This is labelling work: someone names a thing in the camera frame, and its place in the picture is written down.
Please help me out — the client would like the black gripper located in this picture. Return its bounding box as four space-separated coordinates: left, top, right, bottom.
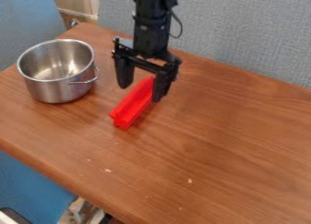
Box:
113 17 181 103

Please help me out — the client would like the red plastic block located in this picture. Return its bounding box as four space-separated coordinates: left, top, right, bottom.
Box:
109 76 154 130

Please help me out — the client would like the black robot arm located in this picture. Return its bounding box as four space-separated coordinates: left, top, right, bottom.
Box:
112 0 182 102

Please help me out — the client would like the metal pot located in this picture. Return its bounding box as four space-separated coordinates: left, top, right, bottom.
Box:
17 39 100 104

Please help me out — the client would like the wooden crate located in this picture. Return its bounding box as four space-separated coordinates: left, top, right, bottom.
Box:
54 0 100 20

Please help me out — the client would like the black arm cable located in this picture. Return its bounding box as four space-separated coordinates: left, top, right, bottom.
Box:
168 8 184 40

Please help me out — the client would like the white frame under table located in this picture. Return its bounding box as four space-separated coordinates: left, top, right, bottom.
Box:
57 198 104 224

